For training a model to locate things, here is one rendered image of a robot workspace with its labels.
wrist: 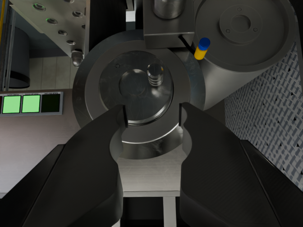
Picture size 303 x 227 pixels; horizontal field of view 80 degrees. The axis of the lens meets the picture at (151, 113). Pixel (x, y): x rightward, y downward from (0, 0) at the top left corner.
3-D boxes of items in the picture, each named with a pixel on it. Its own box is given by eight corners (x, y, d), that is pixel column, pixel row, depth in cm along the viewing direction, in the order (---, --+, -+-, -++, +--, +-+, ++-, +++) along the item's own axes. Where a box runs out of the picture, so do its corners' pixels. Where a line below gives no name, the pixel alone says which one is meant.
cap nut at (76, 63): (80, 50, 55) (80, 64, 54) (85, 56, 58) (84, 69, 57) (68, 50, 55) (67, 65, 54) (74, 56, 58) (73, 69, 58)
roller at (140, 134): (188, 37, 20) (194, 142, 18) (172, 95, 46) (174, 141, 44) (85, 42, 21) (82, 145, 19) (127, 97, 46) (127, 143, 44)
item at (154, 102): (92, 57, 19) (164, 42, 19) (98, 65, 21) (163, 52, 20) (103, 129, 17) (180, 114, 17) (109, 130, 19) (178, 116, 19)
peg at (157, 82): (145, 63, 15) (161, 60, 15) (147, 75, 18) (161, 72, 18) (148, 79, 15) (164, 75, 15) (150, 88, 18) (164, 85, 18)
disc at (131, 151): (201, 25, 21) (210, 158, 19) (200, 28, 21) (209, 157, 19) (74, 32, 21) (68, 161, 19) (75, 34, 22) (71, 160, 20)
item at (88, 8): (92, -75, 24) (88, 56, 21) (125, 31, 47) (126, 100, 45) (88, -74, 24) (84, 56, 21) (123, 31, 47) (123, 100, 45)
